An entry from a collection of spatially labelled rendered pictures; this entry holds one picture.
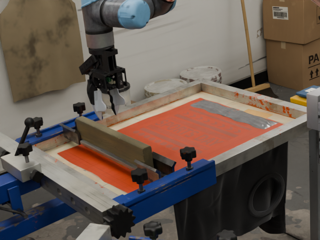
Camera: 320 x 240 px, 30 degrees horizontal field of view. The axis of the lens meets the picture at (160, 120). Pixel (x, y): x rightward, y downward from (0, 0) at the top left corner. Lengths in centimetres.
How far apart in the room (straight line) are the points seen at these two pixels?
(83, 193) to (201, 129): 61
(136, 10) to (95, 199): 47
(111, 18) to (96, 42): 10
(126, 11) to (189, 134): 57
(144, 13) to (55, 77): 237
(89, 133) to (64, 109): 219
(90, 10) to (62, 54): 227
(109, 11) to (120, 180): 47
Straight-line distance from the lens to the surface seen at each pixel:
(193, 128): 196
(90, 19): 159
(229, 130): 192
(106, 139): 176
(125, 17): 151
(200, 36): 462
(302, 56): 489
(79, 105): 200
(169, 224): 327
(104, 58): 161
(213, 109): 209
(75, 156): 188
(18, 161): 162
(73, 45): 390
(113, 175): 172
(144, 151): 161
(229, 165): 168
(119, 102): 171
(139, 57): 428
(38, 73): 381
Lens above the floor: 173
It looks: 22 degrees down
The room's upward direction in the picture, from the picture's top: 7 degrees counter-clockwise
